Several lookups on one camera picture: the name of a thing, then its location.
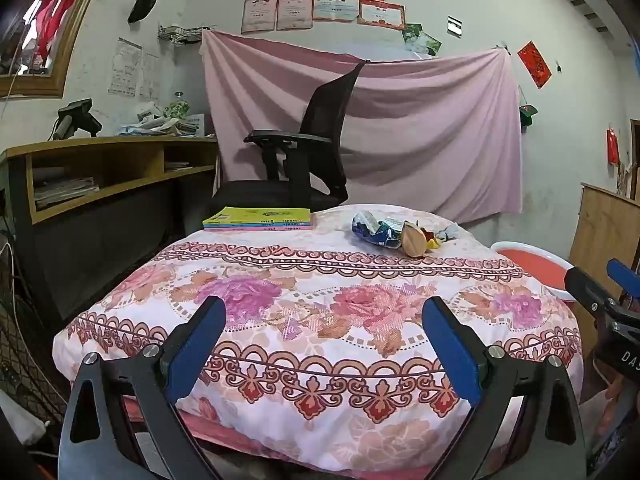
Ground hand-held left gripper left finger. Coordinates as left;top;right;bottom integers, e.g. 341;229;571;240
57;296;228;480

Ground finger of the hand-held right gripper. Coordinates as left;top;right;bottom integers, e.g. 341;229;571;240
564;266;618;318
606;258;640;306

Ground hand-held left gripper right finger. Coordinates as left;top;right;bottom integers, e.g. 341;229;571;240
421;296;588;480

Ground red bucket with white rim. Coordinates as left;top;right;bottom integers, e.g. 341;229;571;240
490;241;581;303

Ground tan wooden shell piece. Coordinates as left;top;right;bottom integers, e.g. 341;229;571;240
401;222;427;259

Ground person's right hand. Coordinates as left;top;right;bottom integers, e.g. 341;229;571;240
599;375;626;433

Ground wooden cabinet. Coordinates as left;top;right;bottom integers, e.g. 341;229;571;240
570;182;640;306

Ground floral pink blanket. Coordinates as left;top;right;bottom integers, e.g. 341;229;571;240
52;205;583;476

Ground blue book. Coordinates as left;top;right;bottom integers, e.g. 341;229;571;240
204;221;312;228

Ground yellow book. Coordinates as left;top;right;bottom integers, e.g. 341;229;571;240
202;206;312;225

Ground wooden desk with shelves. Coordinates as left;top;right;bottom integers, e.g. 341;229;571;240
0;135;219;321

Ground stack of shelf papers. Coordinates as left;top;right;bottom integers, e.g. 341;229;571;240
32;176;101;210

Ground pink hanging cloth sheet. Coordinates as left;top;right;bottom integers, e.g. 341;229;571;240
200;29;523;226

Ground pile of papers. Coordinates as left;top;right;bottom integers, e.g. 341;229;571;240
116;101;206;137

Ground black office chair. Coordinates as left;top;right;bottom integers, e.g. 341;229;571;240
212;62;363;211

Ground black glue gun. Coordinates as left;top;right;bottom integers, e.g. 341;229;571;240
48;99;103;141

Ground red hanging flags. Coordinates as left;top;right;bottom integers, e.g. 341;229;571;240
22;0;96;68

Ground black wire fan guard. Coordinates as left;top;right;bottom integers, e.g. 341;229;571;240
0;230;71;421

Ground red paper wall poster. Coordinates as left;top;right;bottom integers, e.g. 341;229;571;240
517;41;553;90

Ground white wall paper sheet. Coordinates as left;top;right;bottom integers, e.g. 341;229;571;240
140;52;160;100

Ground white wall calendar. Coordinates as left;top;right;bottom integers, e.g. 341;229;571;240
108;37;144;97

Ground wooden window frame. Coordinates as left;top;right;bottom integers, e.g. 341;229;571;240
0;0;113;100

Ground metal wire wall rack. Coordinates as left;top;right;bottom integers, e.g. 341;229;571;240
158;24;217;46

